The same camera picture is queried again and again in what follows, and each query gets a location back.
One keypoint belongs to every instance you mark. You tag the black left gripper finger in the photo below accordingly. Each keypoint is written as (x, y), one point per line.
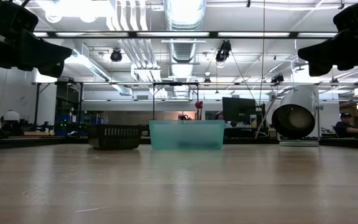
(45, 51)
(51, 70)

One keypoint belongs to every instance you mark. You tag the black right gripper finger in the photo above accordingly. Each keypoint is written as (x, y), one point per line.
(325, 49)
(320, 69)

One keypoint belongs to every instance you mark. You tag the black mesh basket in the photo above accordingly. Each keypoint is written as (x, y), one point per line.
(113, 137)

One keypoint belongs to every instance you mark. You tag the teal translucent plastic bin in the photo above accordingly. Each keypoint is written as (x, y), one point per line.
(186, 135)

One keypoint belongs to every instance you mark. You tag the dark shelf cabinet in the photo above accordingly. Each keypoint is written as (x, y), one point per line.
(68, 102)

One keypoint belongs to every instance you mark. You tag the white cylindrical lamp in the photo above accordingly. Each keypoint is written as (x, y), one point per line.
(294, 119)

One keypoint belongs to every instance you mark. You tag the white globe lamp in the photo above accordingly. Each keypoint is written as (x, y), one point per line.
(11, 115)

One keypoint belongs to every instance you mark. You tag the blue storage box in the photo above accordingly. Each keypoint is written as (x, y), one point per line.
(98, 119)

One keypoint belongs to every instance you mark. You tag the black computer monitor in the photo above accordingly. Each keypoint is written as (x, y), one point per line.
(238, 109)

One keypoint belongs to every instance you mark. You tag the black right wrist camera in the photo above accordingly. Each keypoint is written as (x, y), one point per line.
(346, 17)

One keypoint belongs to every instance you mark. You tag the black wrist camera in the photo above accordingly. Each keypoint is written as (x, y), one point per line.
(346, 17)
(25, 17)

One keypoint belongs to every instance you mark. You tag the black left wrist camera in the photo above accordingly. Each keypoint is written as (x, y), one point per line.
(25, 17)

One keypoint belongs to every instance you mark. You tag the black background metal frame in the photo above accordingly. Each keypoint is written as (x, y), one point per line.
(98, 83)

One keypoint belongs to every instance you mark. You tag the silver ventilation duct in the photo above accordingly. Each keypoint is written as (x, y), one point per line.
(185, 15)

